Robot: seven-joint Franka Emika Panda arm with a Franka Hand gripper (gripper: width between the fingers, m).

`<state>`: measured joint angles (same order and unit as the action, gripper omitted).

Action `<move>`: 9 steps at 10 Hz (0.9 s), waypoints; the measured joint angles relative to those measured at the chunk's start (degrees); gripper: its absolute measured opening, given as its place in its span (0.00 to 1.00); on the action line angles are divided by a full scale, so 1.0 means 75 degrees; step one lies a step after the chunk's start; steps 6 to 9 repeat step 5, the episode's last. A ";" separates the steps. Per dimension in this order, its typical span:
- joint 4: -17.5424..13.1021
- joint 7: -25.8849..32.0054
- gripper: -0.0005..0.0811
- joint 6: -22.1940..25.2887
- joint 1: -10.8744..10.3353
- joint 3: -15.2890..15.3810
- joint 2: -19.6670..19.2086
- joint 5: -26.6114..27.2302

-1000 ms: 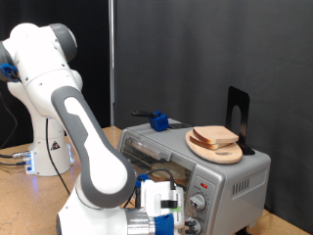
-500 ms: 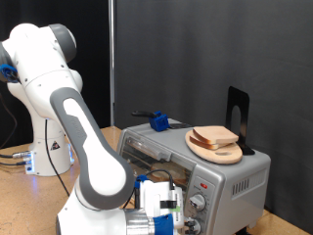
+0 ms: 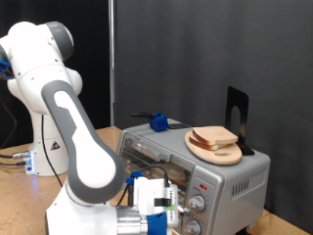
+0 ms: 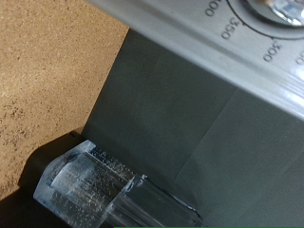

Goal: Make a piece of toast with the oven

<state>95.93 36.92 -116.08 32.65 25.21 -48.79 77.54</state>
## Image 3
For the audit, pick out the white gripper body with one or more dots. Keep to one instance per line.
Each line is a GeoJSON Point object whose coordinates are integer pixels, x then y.
{"type": "Point", "coordinates": [150, 196]}

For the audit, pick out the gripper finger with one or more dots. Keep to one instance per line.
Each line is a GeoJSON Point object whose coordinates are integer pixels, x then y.
{"type": "Point", "coordinates": [185, 211]}

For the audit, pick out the slotted spatula with blue block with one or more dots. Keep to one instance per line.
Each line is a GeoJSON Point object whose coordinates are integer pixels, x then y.
{"type": "Point", "coordinates": [158, 123]}

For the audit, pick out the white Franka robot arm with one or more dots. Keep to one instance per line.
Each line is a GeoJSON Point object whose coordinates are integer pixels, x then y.
{"type": "Point", "coordinates": [88, 156]}

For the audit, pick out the silver oven knob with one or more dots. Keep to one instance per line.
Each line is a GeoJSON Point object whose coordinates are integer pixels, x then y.
{"type": "Point", "coordinates": [194, 227]}
{"type": "Point", "coordinates": [199, 202]}

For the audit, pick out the red oven indicator light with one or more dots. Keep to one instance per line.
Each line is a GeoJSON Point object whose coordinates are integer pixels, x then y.
{"type": "Point", "coordinates": [203, 187]}

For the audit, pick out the silver toaster oven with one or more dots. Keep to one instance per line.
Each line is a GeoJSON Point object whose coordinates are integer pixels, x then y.
{"type": "Point", "coordinates": [234, 182]}

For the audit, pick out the wooden toy toast slice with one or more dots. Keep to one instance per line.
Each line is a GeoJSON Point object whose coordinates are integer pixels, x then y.
{"type": "Point", "coordinates": [215, 134]}

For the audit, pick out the round wooden plate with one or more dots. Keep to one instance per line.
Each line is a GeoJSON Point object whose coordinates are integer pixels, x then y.
{"type": "Point", "coordinates": [215, 157]}

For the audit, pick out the black metal bookend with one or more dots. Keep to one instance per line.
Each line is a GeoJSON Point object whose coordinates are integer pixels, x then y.
{"type": "Point", "coordinates": [243, 101]}

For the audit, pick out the vertical metal pole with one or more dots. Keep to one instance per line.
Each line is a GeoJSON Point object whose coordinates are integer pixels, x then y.
{"type": "Point", "coordinates": [112, 65]}

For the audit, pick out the dark grey backdrop curtain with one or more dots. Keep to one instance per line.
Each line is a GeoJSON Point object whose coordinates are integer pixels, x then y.
{"type": "Point", "coordinates": [195, 49]}

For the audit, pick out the black backdrop curtain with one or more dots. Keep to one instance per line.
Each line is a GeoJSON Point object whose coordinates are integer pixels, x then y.
{"type": "Point", "coordinates": [91, 49]}

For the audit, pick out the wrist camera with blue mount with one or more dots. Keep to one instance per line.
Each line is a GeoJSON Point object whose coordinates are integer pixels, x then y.
{"type": "Point", "coordinates": [158, 224]}

